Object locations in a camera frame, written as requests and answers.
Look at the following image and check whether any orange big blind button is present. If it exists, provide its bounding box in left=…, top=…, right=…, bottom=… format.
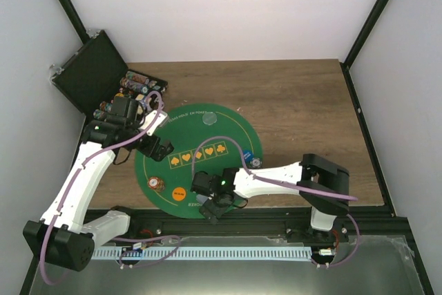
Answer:
left=171, top=187, right=186, bottom=202

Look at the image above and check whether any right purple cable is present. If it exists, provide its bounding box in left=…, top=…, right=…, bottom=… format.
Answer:
left=191, top=135, right=362, bottom=270

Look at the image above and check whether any blue small blind button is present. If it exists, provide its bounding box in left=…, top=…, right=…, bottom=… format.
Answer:
left=242, top=150, right=254, bottom=162

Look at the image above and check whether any round green poker mat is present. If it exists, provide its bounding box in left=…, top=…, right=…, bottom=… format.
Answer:
left=135, top=104, right=263, bottom=219

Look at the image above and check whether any blue playing card deck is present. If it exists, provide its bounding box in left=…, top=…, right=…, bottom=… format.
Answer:
left=196, top=195, right=217, bottom=211

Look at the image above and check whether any clear dealer button disc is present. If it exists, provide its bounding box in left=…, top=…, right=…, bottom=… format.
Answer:
left=202, top=111, right=218, bottom=126

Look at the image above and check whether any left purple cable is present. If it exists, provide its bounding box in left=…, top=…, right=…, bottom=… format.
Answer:
left=39, top=91, right=182, bottom=287

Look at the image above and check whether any poker chip stack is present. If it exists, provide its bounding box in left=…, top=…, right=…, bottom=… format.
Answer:
left=249, top=158, right=262, bottom=169
left=147, top=176, right=165, bottom=192

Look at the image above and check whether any purple cable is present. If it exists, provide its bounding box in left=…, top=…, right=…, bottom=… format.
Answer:
left=191, top=135, right=362, bottom=270
left=39, top=91, right=182, bottom=287

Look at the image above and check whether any black poker chip case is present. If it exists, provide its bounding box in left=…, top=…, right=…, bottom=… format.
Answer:
left=51, top=30, right=169, bottom=128

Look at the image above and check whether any black aluminium frame rail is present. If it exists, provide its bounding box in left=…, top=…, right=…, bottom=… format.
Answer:
left=119, top=214, right=411, bottom=242

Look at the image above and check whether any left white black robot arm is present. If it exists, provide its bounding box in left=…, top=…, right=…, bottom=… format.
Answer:
left=23, top=97, right=173, bottom=272

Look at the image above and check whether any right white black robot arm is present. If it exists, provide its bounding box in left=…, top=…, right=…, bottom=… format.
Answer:
left=191, top=153, right=356, bottom=242

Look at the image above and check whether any light blue slotted strip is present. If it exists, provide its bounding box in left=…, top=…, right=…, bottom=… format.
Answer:
left=92, top=247, right=312, bottom=262

